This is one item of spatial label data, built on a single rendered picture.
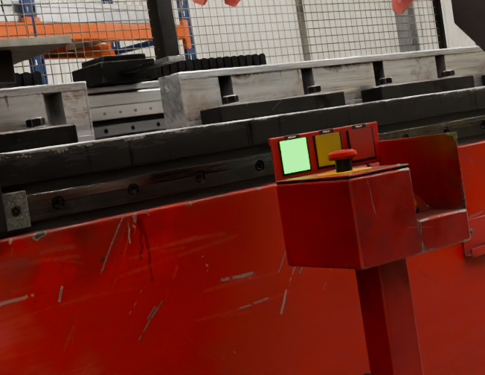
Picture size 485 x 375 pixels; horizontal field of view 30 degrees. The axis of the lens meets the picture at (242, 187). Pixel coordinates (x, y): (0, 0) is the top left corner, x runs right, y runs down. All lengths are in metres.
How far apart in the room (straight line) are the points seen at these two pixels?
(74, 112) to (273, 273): 0.40
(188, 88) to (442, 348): 0.69
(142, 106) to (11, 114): 0.47
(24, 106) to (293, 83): 0.54
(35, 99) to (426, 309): 0.82
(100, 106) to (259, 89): 0.31
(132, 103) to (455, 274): 0.70
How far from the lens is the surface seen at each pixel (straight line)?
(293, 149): 1.27
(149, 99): 1.78
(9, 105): 1.35
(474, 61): 2.11
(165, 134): 1.34
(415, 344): 1.28
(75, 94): 1.41
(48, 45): 1.12
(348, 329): 1.58
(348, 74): 1.79
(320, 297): 1.53
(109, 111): 1.73
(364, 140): 1.35
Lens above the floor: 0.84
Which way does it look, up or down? 3 degrees down
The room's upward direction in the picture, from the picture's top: 9 degrees counter-clockwise
